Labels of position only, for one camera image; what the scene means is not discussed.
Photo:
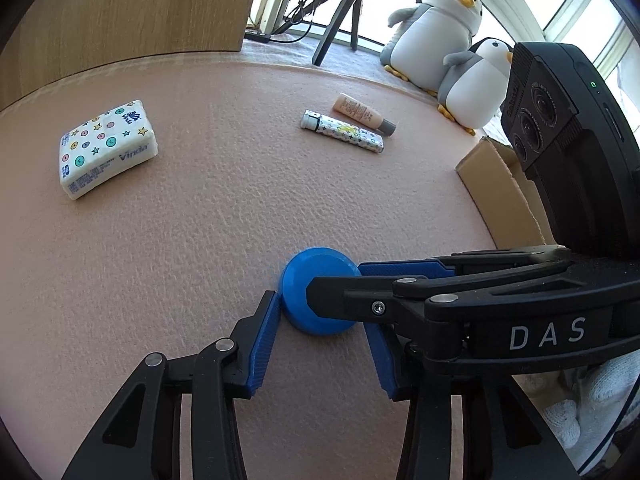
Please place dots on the blue round jar lid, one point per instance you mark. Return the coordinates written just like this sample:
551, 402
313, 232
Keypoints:
299, 296

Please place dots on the black tripod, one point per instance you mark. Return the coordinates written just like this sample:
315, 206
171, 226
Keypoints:
304, 12

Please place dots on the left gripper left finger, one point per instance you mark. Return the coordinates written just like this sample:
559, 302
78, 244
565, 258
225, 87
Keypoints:
138, 434

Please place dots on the wooden board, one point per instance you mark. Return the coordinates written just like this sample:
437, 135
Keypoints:
59, 38

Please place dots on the white tissue pack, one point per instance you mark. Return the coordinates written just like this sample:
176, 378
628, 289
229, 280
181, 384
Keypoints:
105, 146

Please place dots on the beige cosmetic tube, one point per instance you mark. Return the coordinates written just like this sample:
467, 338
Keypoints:
364, 114

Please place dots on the black camera box right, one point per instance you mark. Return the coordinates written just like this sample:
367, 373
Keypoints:
574, 143

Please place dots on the black power strip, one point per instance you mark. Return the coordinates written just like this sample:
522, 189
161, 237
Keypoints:
257, 36

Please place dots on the small penguin plush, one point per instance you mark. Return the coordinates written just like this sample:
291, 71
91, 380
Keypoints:
475, 83

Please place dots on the white gloved right hand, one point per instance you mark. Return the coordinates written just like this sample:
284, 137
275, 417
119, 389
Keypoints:
582, 405

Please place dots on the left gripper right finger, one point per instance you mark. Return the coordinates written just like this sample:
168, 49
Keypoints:
503, 435

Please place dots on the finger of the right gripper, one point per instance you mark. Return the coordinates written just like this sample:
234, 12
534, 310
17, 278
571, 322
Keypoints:
358, 298
430, 268

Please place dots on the patterned small tube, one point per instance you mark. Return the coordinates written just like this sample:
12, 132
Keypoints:
342, 131

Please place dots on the large penguin plush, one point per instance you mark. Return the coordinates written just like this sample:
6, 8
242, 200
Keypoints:
425, 34

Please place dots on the cardboard box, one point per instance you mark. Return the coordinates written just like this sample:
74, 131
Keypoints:
507, 201

